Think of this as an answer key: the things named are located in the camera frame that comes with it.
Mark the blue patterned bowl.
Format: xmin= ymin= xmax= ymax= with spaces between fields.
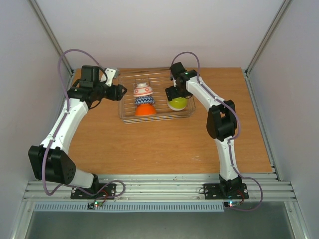
xmin=135 ymin=96 xmax=155 ymax=106

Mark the wire dish rack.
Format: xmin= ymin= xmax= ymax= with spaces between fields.
xmin=118 ymin=67 xmax=196 ymax=123

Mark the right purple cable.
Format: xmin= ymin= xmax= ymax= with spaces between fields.
xmin=171 ymin=51 xmax=264 ymax=212

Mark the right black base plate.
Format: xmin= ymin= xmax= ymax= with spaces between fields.
xmin=204 ymin=183 xmax=249 ymax=200

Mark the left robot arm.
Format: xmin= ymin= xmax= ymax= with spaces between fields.
xmin=28 ymin=66 xmax=127 ymax=199

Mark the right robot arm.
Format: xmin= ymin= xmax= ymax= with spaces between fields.
xmin=165 ymin=62 xmax=242 ymax=199

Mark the grey slotted cable duct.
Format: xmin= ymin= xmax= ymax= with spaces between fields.
xmin=34 ymin=202 xmax=224 ymax=213

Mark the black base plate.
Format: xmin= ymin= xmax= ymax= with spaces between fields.
xmin=70 ymin=183 xmax=117 ymax=200
xmin=204 ymin=183 xmax=249 ymax=200

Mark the right controller board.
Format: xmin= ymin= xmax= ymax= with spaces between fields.
xmin=224 ymin=201 xmax=241 ymax=208

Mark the left controller board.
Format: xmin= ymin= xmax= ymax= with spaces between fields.
xmin=87 ymin=202 xmax=104 ymax=210

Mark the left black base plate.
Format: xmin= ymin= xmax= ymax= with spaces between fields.
xmin=70 ymin=183 xmax=117 ymax=200

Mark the controller board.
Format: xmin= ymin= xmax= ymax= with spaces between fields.
xmin=87 ymin=202 xmax=104 ymax=210
xmin=224 ymin=201 xmax=241 ymax=208

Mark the yellow bowl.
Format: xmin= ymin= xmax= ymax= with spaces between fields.
xmin=167 ymin=97 xmax=188 ymax=111

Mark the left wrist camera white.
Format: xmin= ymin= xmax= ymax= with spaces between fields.
xmin=101 ymin=68 xmax=119 ymax=87

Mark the white bowl orange outside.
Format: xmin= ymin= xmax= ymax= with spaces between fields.
xmin=135 ymin=104 xmax=157 ymax=116

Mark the red patterned bowl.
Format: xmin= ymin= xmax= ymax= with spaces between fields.
xmin=133 ymin=83 xmax=154 ymax=98

